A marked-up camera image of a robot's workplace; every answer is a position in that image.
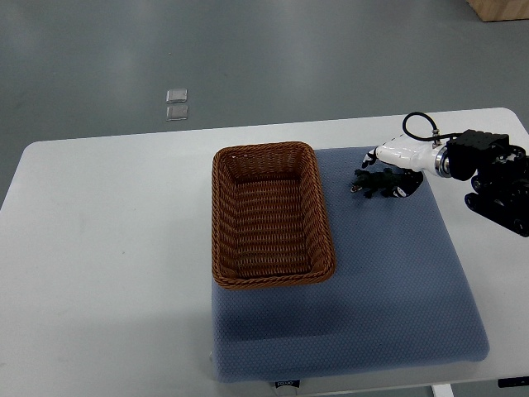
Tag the upper metal floor plate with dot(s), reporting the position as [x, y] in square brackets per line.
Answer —
[177, 95]

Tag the brown woven basket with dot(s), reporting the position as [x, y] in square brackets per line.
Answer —
[269, 221]

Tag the black table control panel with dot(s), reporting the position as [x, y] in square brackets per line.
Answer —
[513, 382]

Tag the blue grey foam cushion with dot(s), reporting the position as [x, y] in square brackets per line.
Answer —
[399, 296]

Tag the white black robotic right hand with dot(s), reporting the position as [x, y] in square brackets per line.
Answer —
[412, 157]

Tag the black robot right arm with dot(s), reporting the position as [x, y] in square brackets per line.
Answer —
[498, 174]

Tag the wooden box corner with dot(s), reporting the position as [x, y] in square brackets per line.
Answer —
[500, 10]

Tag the dark toy crocodile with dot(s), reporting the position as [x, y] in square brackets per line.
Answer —
[376, 182]

